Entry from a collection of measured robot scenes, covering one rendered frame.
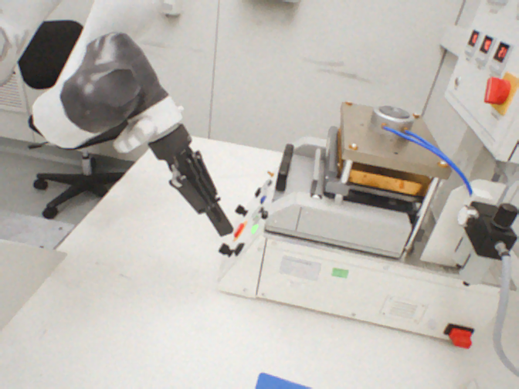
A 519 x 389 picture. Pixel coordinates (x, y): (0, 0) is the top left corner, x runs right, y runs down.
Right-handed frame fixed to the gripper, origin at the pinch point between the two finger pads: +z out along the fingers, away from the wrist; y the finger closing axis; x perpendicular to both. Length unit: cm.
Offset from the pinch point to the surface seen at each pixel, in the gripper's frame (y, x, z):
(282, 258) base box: -5.1, -10.0, 9.9
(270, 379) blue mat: -21.5, -4.0, 21.7
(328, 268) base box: -5.2, -17.3, 15.1
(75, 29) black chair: 140, 92, -68
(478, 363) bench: -8, -37, 44
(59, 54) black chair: 129, 101, -61
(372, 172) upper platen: 1.8, -30.9, 2.4
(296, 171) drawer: 13.7, -15.2, 2.0
